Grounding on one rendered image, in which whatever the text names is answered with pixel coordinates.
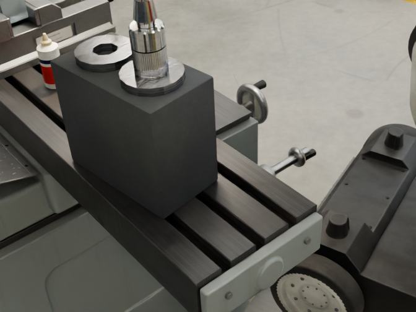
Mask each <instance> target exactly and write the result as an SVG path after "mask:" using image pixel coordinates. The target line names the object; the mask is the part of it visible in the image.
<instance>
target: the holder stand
mask: <svg viewBox="0 0 416 312"><path fill-rule="evenodd" d="M50 64H51V69H52V72H53V77H54V82H55V86H56V91H57V94H58V99H59V104H60V107H61V113H62V116H63V121H64V126H65V129H66V134H67V139H68V143H69V148H70V151H71V156H72V159H73V161H75V162H77V163H78V164H79V165H81V166H83V167H84V168H86V169H88V170H89V171H91V172H92V173H93V174H95V175H97V176H98V177H99V178H101V179H102V180H104V181H106V182H107V183H108V184H110V185H112V186H113V187H114V188H116V189H117V190H119V191H121V192H122V193H124V194H125V195H127V196H128V197H130V198H131V199H133V200H134V201H136V202H137V203H139V204H140V205H142V206H143V207H145V208H146V209H148V210H149V211H151V212H152V213H154V214H155V215H157V216H159V217H160V218H161V219H165V218H166V217H168V216H169V215H170V214H172V213H173V212H174V211H176V210H177V209H179V208H180V207H181V206H183V205H184V204H185V203H187V202H188V201H190V200H191V199H192V198H193V197H195V196H196V195H198V194H199V193H200V192H202V191H203V190H205V189H206V188H207V187H209V186H210V185H211V184H212V183H214V182H216V181H217V180H218V170H217V143H216V128H215V102H214V78H213V77H212V76H210V75H208V74H206V73H204V72H201V71H199V70H197V69H195V68H193V67H190V66H188V65H186V64H183V63H181V62H180V61H179V60H177V59H176V58H172V57H169V56H168V68H169V70H168V73H167V74H166V75H164V76H163V77H161V78H158V79H152V80H146V79H141V78H139V77H137V76H136V75H135V73H134V66H133V61H132V53H131V44H130V39H129V38H128V37H124V36H121V35H118V34H116V33H113V32H110V33H107V34H106V35H102V36H97V37H93V38H90V39H88V40H85V41H83V42H82V43H80V44H79V45H78V46H77V47H76V49H74V50H72V51H70V52H68V53H65V54H63V55H61V56H59V57H57V58H54V59H52V60H51V61H50Z"/></svg>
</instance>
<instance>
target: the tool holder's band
mask: <svg viewBox="0 0 416 312"><path fill-rule="evenodd" d="M128 30H129V35H130V36H131V37H133V38H135V39H137V40H151V39H154V38H158V37H160V36H162V35H163V34H164V33H165V24H164V23H163V21H161V20H160V19H156V20H155V25H154V26H153V27H151V28H140V27H138V26H137V22H135V21H133V22H131V23H130V24H129V26H128Z"/></svg>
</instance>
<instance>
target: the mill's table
mask: <svg viewBox="0 0 416 312"><path fill-rule="evenodd" d="M0 125H1V126H2V127H3V128H4V129H5V130H6V131H7V132H8V133H9V134H10V135H11V136H12V137H13V138H14V139H15V140H16V141H17V142H18V143H19V144H20V145H21V146H22V147H23V148H24V149H25V150H26V151H27V152H28V153H29V154H30V155H31V156H32V157H33V158H34V159H35V160H36V161H37V162H38V163H39V164H40V165H41V166H42V167H43V168H44V169H45V170H46V171H47V172H48V173H49V174H50V175H51V176H52V177H53V178H54V179H55V180H56V181H57V182H58V183H59V184H60V185H61V186H62V187H63V188H64V189H65V190H66V191H67V192H68V193H69V194H70V195H71V196H72V197H73V198H74V199H75V200H76V201H77V202H78V203H79V204H80V205H81V206H82V207H83V208H84V209H85V210H86V211H87V212H88V213H89V214H90V215H91V216H92V217H93V218H94V219H95V220H96V221H97V222H98V223H99V224H100V225H101V226H102V227H103V228H104V229H105V230H106V231H107V232H108V233H109V234H110V235H112V236H113V237H114V238H115V239H116V240H117V241H118V242H119V243H120V244H121V245H122V246H123V247H124V248H125V249H126V250H127V251H128V252H129V253H130V254H131V255H132V256H133V257H134V258H135V259H136V260H137V261H138V262H139V263H140V264H141V265H142V266H143V267H144V268H145V269H146V270H147V271H148V272H149V273H150V274H151V275H152V276H153V277H154V278H155V279H156V280H157V281H158V282H159V283H160V284H161V285H162V286H163V287H164V288H165V289H166V290H167V291H168V292H169V293H170V294H171V295H172V296H173V297H174V298H175V299H176V300H177V301H178V302H179V303H180V304H181V305H182V306H183V307H184V308H185V309H186V310H187V311H188V312H232V311H233V310H235V309H236V308H238V307H239V306H240V305H242V304H243V303H245V302H246V301H248V300H249V299H250V298H252V297H254V296H255V295H256V294H258V293H259V292H261V291H262V290H265V289H267V288H269V287H270V286H272V285H273V284H274V283H275V282H276V281H277V279H278V278H279V277H280V276H282V275H284V274H285V273H286V272H288V271H289V270H290V269H292V268H293V267H295V266H296V265H297V264H299V263H300V262H302V261H303V260H304V259H306V258H307V257H308V256H310V255H311V254H313V253H314V252H315V251H317V250H318V249H319V248H320V242H321V229H322V222H323V217H322V216H321V215H319V214H318V213H317V212H316V211H317V204H315V203H314V202H312V201H311V200H309V199H308V198H306V197H304V196H303V195H302V194H300V193H299V192H298V191H296V190H294V189H293V188H291V187H290V186H289V185H287V184H285V183H284V182H283V181H281V180H279V179H278V178H276V177H275V176H274V175H272V174H271V173H269V172H268V171H266V170H265V169H263V168H262V167H260V166H259V165H257V164H256V163H254V162H253V161H251V160H250V159H249V158H247V157H245V156H244V155H243V154H241V153H239V152H238V151H237V150H235V149H234V148H232V147H230V146H229V145H228V144H226V143H224V141H222V140H220V139H219V138H218V137H216V143H217V170H218V180H217V181H216V182H214V183H212V184H211V185H210V186H209V187H207V188H206V189H205V190H203V191H202V192H200V193H199V194H198V195H196V196H195V197H193V198H192V199H191V200H190V201H188V202H187V203H185V204H184V205H183V206H181V207H180V208H179V209H177V210H176V211H174V212H173V213H172V214H170V215H169V216H168V217H166V218H165V219H161V218H160V217H159V216H157V215H155V214H154V213H152V212H151V211H149V210H148V209H146V208H145V207H143V206H142V205H140V204H139V203H137V202H136V201H134V200H133V199H131V198H130V197H128V196H127V195H125V194H124V193H122V192H121V191H119V190H117V189H116V188H114V187H113V186H112V185H110V184H108V183H107V182H106V181H104V180H102V179H101V178H99V177H98V176H97V175H95V174H93V173H92V172H91V171H89V170H88V169H86V168H84V167H83V166H81V165H79V164H78V163H77V162H75V161H73V159H72V156H71V151H70V148H69V143H68V139H67V134H66V129H65V126H64V121H63V116H62V113H61V107H60V104H59V99H58V94H57V91H56V89H49V88H47V87H46V86H45V82H44V79H43V74H42V71H41V66H40V64H38V65H36V66H33V67H30V68H28V69H26V70H23V71H21V72H18V73H16V74H13V75H11V76H9V77H6V78H4V79H1V80H0Z"/></svg>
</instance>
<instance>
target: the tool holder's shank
mask: <svg viewBox="0 0 416 312"><path fill-rule="evenodd" d="M157 17H158V15H157V11H156V8H155V4H154V0H134V5H133V20H134V21H135V22H137V26H138V27H140V28H151V27H153V26H154V25H155V20H156V19H157Z"/></svg>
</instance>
